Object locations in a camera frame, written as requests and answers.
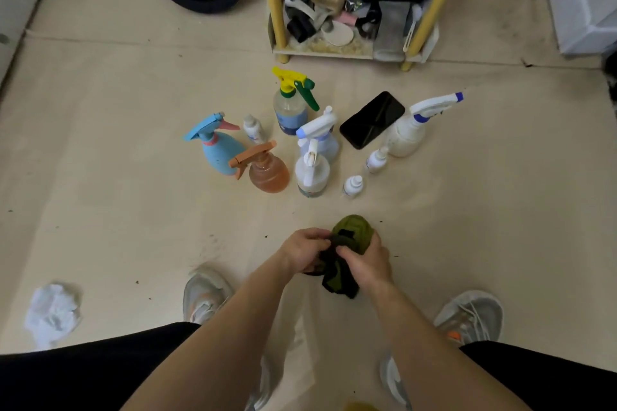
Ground blue spray bottle pink trigger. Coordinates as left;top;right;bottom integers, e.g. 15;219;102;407
183;112;247;177

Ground clear bottle yellow green sprayer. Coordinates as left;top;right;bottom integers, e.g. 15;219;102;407
271;66;321;136

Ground black phone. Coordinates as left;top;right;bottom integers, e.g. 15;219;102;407
339;91;406;150

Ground person's left forearm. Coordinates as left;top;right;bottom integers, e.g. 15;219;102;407
120;263;295;411

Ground white plastic strip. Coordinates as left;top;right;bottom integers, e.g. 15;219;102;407
402;3;424;53

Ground green microfibre cloth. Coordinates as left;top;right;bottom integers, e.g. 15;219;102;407
303;214;376;300

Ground person's right grey shoe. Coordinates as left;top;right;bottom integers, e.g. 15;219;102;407
378;290;505;411

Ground person's left grey shoe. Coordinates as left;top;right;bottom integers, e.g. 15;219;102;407
182;267;273;411

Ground black shorts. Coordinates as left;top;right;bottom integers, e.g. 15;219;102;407
0;321;617;411

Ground person's grey shoe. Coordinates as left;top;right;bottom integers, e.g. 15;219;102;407
378;290;505;411
182;267;273;411

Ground crumpled white tissue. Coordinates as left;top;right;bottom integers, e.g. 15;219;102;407
24;283;83;351

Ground white plastic scoop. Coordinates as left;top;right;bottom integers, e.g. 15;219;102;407
284;0;334;29

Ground orange spray bottle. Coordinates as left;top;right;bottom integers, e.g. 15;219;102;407
228;140;291;194

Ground person's left hand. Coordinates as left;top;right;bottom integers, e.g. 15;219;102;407
278;227;334;277

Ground pale blue bottle white sprayer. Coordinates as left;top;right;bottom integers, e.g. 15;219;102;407
295;109;341;164

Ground white round disc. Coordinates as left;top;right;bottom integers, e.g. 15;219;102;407
320;20;355;47

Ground white spray bottle teal label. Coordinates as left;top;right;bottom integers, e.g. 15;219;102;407
294;138;332;198

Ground black ring grip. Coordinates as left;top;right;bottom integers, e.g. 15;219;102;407
355;8;382;39

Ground person's right forearm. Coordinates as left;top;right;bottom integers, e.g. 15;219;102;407
371;280;531;411

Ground black clip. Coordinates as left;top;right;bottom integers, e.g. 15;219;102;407
287;8;319;44

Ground person's right hand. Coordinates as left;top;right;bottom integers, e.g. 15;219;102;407
335;231;394;291

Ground round white bottle blue-tipped sprayer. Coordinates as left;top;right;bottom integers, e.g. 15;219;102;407
385;91;465;158

